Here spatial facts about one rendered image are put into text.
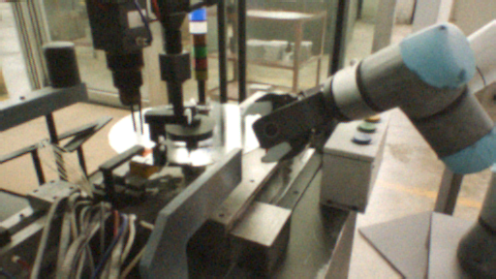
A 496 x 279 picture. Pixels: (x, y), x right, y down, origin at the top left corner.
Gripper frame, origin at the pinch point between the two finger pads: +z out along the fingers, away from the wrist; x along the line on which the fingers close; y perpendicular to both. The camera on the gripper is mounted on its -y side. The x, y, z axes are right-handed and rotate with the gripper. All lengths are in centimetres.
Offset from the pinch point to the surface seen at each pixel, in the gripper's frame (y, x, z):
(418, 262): 107, -82, 52
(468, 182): 200, -79, 60
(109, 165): -21.9, 4.8, 8.6
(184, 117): -5.9, 8.2, 8.4
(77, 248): -31.2, -4.7, 7.1
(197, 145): -4.2, 2.7, 10.9
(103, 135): 3, 20, 72
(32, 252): -33.9, -3.3, 24.4
